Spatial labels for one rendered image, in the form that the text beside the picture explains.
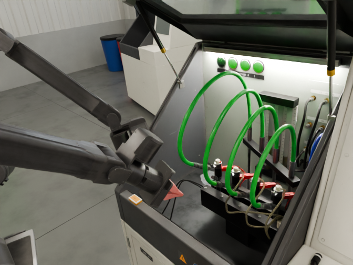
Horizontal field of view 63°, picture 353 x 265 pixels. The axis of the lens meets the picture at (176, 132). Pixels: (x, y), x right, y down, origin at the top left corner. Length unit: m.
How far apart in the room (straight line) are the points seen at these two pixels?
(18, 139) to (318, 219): 0.78
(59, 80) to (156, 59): 2.83
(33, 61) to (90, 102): 0.19
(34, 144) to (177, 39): 3.41
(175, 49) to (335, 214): 3.19
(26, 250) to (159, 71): 3.05
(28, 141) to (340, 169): 0.72
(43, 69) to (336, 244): 0.96
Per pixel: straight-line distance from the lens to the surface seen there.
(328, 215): 0.92
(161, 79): 3.79
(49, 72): 0.95
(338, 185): 0.88
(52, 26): 7.54
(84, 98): 0.94
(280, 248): 0.87
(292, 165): 0.99
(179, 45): 3.84
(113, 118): 0.93
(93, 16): 7.94
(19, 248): 1.03
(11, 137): 0.48
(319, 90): 1.09
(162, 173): 0.71
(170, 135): 1.30
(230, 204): 1.07
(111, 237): 2.43
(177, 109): 1.29
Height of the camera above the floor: 1.69
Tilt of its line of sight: 27 degrees down
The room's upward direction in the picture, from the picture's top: 6 degrees counter-clockwise
